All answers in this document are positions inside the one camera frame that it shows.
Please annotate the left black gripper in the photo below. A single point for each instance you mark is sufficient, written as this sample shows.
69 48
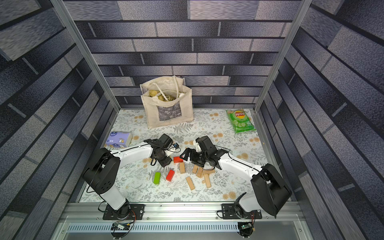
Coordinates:
166 162

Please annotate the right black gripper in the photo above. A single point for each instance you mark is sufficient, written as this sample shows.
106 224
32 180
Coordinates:
196 157

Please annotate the red block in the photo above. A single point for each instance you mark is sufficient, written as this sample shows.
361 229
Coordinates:
178 160
170 175

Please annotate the green block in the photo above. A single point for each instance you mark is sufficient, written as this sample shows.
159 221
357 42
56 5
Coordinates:
157 178

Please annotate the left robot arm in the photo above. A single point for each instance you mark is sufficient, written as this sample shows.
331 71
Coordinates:
103 166

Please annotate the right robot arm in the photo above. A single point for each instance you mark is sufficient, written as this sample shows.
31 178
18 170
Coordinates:
271 192

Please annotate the wooden block middle right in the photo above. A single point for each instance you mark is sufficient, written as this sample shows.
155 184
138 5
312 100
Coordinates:
199 172

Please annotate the wooden block top horizontal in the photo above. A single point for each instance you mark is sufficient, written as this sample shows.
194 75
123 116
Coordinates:
207 172

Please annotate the wooden block bottom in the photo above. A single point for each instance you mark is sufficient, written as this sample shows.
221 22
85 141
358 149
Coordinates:
190 183

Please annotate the wooden block right lower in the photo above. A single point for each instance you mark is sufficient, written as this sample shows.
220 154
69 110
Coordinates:
207 181

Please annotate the purple tissue pack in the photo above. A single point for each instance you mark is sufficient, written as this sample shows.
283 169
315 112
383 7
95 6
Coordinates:
118 140

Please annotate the beige canvas tote bag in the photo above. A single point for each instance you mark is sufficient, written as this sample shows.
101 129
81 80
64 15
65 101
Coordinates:
167 101

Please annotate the green chips bag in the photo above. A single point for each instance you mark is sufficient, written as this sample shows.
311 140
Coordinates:
240 121

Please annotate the right circuit board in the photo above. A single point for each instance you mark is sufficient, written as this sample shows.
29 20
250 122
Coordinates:
245 227

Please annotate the circuit board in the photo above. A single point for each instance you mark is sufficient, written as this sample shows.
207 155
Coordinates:
120 226
245 227

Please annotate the left circuit board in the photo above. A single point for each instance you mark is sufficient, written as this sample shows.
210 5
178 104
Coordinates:
120 226

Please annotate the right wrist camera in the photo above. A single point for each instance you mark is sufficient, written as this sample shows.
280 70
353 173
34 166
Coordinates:
197 146

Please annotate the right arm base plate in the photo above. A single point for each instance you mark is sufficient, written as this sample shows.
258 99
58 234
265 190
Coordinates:
235 212

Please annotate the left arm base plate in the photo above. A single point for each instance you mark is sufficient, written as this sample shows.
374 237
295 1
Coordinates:
126 212

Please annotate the aluminium front rail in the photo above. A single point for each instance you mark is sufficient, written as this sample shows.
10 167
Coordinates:
174 212

